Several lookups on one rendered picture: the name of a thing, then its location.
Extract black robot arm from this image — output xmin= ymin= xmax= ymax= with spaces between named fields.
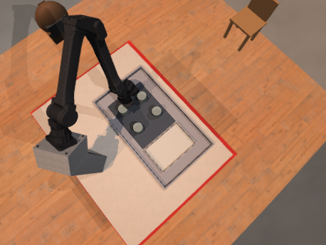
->
xmin=46 ymin=15 xmax=140 ymax=151

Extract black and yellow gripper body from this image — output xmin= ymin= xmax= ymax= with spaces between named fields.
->
xmin=117 ymin=97 xmax=135 ymax=109

